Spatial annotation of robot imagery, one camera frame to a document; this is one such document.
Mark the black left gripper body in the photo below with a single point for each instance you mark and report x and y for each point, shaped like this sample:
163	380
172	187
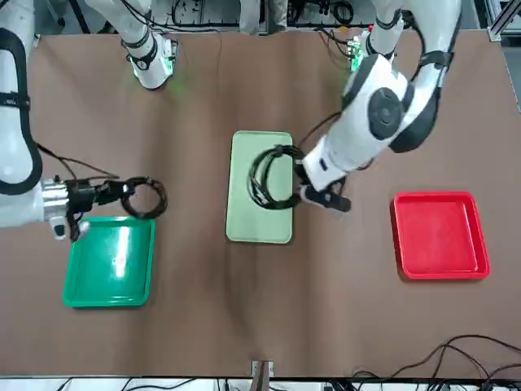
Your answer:
325	200

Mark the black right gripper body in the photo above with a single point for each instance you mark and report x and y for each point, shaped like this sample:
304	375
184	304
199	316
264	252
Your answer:
81	194

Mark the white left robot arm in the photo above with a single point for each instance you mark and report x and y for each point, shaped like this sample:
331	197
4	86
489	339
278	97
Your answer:
358	138

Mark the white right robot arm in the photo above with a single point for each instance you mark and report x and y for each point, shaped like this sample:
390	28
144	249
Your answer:
12	142

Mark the green plastic tray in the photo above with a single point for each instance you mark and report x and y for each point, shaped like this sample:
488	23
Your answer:
106	264

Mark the pale green tray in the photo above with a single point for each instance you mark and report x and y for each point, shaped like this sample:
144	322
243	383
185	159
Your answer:
260	228

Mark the red plastic tray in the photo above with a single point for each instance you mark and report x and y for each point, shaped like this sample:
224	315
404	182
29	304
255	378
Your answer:
439	236

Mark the person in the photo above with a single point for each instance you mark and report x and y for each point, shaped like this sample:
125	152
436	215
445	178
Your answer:
252	14

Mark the aluminium post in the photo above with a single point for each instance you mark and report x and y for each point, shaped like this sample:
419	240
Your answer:
262	372

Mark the aluminium frame rail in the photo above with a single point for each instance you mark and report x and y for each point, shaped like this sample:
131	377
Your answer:
502	18

